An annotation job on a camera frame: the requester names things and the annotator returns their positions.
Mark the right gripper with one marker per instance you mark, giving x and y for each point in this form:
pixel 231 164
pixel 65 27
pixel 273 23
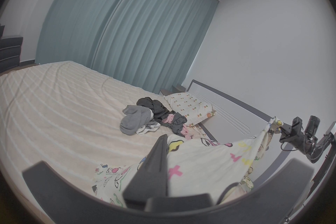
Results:
pixel 290 135

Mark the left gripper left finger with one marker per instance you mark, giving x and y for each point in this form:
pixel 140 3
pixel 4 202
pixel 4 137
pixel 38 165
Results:
pixel 149 178

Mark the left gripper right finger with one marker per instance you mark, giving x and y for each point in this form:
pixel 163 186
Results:
pixel 224 192

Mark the white printed pyjama top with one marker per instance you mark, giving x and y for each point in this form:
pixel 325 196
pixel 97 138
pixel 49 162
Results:
pixel 199 165

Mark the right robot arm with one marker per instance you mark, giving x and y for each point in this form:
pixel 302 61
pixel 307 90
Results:
pixel 313 125

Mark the pile of clothes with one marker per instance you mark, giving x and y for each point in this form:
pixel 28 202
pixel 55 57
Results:
pixel 133 120

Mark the bed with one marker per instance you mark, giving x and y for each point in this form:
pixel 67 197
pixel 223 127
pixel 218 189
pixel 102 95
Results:
pixel 65 112

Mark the white printed pillow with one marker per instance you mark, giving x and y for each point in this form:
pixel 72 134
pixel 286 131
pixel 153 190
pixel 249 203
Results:
pixel 189 107

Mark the grey bedside table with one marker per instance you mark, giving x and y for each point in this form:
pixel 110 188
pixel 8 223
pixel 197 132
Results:
pixel 170 90

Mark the blue-green curtain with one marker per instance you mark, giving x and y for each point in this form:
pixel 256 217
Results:
pixel 86 13
pixel 157 34

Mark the black chest of drawers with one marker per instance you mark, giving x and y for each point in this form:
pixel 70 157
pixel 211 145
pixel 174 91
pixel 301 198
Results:
pixel 10 52

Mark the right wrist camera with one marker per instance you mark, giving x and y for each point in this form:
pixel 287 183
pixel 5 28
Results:
pixel 297 122

